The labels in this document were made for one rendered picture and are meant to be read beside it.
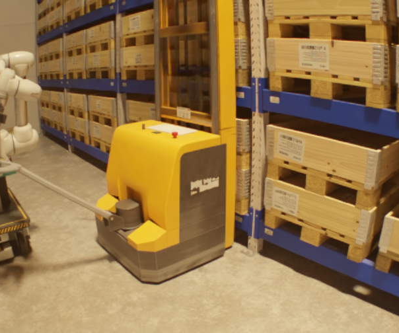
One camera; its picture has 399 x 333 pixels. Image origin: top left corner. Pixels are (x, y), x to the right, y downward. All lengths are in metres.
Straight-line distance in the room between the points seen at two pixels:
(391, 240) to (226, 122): 1.31
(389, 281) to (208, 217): 1.28
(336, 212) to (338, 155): 0.33
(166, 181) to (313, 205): 0.88
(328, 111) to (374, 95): 0.33
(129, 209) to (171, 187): 0.40
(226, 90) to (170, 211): 0.83
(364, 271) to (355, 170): 0.63
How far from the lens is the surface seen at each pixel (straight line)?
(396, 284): 2.14
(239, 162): 2.51
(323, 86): 2.02
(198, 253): 2.45
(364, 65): 1.89
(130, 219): 2.43
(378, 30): 1.88
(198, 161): 2.20
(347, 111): 1.97
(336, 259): 2.26
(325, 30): 2.02
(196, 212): 2.30
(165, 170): 2.14
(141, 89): 3.46
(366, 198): 1.98
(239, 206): 2.62
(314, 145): 2.08
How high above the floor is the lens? 1.40
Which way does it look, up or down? 17 degrees down
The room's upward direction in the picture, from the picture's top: 1 degrees counter-clockwise
